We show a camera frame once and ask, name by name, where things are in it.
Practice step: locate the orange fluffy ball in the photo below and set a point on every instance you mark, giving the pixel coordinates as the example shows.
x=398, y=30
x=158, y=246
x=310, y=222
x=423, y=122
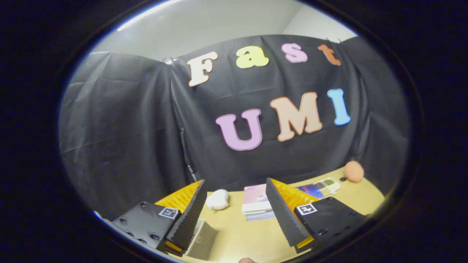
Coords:
x=353, y=171

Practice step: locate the black backdrop cloth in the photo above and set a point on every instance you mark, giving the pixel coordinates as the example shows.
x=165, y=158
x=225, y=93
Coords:
x=128, y=128

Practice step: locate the white fluffy ball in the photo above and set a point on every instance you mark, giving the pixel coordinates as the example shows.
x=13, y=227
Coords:
x=218, y=199

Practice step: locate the pink cover book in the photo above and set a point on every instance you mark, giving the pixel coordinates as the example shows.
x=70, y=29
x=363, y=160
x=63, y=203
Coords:
x=255, y=195

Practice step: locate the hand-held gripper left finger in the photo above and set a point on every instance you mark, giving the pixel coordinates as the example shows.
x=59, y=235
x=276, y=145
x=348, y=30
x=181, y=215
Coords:
x=146, y=224

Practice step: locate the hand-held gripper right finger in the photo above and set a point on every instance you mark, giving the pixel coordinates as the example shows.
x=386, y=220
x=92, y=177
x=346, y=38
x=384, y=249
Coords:
x=329, y=215

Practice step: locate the grey fabric storage box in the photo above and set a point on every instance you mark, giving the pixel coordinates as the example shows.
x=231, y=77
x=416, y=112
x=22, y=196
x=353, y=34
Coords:
x=203, y=241

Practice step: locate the blue printed book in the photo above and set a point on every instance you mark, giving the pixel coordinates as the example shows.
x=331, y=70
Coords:
x=325, y=188

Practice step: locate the grey-blue book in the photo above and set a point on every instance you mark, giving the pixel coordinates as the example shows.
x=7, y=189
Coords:
x=260, y=216

